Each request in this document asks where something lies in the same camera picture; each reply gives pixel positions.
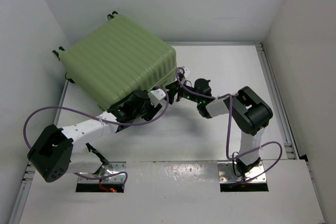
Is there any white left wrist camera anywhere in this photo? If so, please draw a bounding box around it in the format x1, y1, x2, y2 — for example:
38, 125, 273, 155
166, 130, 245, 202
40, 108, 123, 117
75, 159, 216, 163
148, 89, 166, 107

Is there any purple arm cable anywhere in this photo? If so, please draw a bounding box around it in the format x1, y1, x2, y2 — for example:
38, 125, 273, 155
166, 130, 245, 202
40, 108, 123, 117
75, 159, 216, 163
175, 67, 284, 184
23, 86, 170, 183

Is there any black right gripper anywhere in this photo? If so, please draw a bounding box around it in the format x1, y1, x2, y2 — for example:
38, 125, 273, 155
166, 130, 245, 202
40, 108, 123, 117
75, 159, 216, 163
163, 78, 202, 104

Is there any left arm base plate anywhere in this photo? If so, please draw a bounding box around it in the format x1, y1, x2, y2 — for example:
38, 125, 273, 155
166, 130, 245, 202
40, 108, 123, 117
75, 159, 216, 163
78, 162, 128, 185

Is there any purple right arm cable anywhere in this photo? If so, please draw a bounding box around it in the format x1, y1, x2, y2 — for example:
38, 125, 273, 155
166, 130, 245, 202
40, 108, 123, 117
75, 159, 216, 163
175, 67, 284, 184

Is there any green hardshell suitcase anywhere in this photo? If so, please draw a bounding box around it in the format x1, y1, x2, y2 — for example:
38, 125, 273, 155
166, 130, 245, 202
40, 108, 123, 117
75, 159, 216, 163
53, 12, 177, 110

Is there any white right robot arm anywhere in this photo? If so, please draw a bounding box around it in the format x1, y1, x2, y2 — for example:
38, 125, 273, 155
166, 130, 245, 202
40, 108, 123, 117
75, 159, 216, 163
166, 78, 273, 177

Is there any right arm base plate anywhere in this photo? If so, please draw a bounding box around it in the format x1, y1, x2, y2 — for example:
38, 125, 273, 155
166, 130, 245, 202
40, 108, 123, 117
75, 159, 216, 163
217, 161, 267, 185

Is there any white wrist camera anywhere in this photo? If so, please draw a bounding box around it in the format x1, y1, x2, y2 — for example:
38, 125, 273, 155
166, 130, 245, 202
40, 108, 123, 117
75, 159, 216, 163
176, 66, 191, 82
148, 89, 166, 107

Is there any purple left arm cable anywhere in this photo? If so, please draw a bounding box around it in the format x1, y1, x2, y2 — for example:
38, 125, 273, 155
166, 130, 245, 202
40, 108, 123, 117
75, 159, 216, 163
23, 86, 170, 183

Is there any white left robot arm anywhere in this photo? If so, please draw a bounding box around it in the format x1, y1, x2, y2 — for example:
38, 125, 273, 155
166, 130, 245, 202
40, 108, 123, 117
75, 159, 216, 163
27, 88, 169, 183

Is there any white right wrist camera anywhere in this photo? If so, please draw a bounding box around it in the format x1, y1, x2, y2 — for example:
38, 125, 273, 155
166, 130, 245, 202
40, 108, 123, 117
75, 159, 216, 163
176, 66, 191, 82

